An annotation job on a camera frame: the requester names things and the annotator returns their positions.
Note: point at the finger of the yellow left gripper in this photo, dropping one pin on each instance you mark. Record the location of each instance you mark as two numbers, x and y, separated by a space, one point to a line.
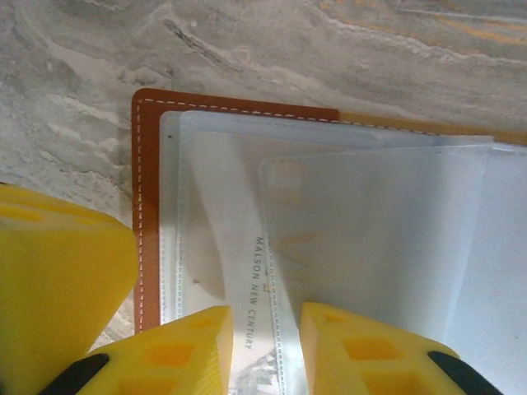
53 267

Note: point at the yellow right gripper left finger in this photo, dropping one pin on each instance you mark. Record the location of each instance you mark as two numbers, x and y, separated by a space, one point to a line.
173 358

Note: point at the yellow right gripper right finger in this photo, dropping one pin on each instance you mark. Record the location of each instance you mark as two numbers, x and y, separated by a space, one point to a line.
370 362

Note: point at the white Malson print card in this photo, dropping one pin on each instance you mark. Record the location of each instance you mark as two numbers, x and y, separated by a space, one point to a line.
255 288

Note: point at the brown leather card holder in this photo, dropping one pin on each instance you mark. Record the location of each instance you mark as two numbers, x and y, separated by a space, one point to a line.
146 164

